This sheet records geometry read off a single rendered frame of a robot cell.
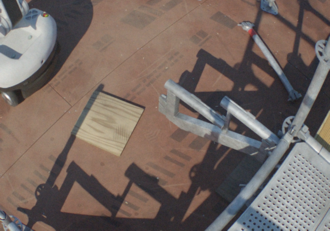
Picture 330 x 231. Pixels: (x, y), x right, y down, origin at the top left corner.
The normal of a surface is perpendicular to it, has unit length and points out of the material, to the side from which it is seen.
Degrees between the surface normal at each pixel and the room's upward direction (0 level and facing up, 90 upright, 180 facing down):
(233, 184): 0
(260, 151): 90
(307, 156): 0
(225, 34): 0
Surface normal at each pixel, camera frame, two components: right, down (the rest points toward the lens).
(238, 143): -0.67, 0.61
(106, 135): 0.04, -0.53
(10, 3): 0.82, 0.25
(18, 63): 0.31, -0.03
